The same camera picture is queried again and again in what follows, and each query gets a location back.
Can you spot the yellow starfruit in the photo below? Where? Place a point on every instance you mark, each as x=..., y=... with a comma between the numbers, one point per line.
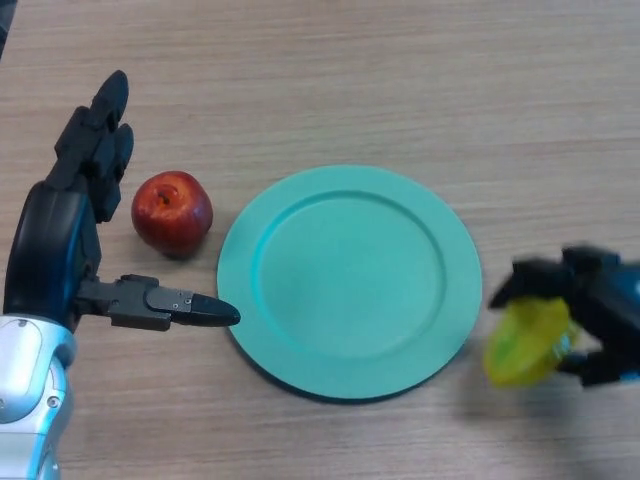
x=525, y=345

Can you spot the red apple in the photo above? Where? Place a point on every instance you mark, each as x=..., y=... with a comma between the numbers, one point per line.
x=172, y=215

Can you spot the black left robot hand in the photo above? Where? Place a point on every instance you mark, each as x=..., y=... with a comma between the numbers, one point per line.
x=45, y=245

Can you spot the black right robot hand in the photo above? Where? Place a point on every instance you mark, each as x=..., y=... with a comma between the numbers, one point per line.
x=610, y=310

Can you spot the green round plate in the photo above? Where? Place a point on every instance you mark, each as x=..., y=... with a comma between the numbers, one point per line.
x=350, y=285

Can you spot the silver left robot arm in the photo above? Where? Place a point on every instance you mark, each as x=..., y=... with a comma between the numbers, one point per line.
x=27, y=395

